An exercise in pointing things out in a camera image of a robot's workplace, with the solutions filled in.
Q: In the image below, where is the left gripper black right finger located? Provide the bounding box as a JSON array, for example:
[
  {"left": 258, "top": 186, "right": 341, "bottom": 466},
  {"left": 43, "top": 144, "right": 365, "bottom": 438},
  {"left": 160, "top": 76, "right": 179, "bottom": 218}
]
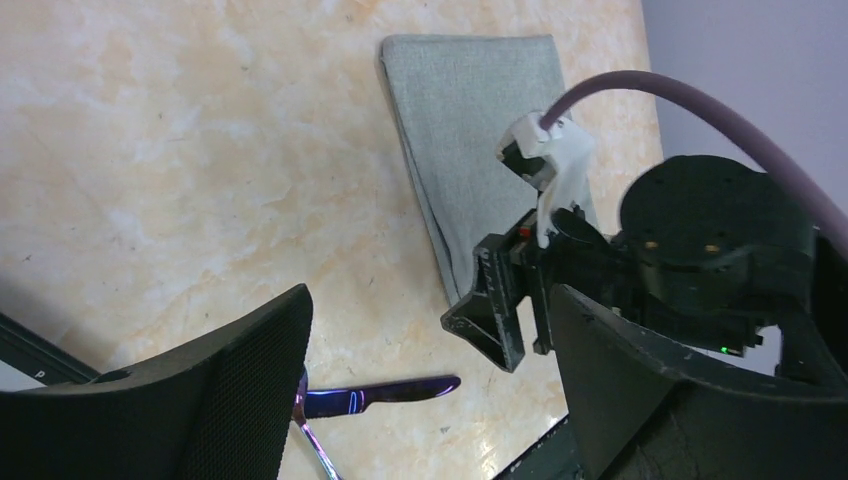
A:
[{"left": 550, "top": 285, "right": 847, "bottom": 479}]

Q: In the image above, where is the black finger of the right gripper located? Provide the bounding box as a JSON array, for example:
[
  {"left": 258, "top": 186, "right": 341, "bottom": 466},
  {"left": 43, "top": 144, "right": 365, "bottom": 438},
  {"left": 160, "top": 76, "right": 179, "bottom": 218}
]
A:
[{"left": 441, "top": 234, "right": 527, "bottom": 373}]

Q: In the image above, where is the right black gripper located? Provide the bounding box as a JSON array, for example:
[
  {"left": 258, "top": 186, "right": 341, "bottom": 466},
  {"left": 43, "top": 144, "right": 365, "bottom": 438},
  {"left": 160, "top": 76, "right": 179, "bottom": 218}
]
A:
[{"left": 511, "top": 155, "right": 847, "bottom": 378}]

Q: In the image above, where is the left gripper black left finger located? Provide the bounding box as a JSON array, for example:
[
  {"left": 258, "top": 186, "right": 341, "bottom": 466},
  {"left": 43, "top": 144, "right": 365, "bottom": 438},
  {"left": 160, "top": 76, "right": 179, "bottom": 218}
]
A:
[{"left": 1, "top": 284, "right": 313, "bottom": 479}]

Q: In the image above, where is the grey cloth napkin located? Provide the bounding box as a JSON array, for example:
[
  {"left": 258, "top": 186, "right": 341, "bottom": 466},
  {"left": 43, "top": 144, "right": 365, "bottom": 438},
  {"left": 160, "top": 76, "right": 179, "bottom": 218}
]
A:
[{"left": 379, "top": 34, "right": 565, "bottom": 305}]

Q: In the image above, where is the iridescent purple spoon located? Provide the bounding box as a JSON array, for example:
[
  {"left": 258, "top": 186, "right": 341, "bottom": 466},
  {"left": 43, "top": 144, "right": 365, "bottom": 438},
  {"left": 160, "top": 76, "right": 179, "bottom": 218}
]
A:
[{"left": 292, "top": 367, "right": 343, "bottom": 480}]

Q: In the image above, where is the iridescent purple knife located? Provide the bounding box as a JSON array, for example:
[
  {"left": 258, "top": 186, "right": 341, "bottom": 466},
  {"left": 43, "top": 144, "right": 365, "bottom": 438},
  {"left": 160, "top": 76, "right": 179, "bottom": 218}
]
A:
[{"left": 304, "top": 375, "right": 461, "bottom": 419}]

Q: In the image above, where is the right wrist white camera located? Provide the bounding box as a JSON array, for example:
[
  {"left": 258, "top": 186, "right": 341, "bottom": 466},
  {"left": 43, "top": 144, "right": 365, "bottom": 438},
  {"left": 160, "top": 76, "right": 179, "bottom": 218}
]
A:
[{"left": 496, "top": 111, "right": 597, "bottom": 249}]

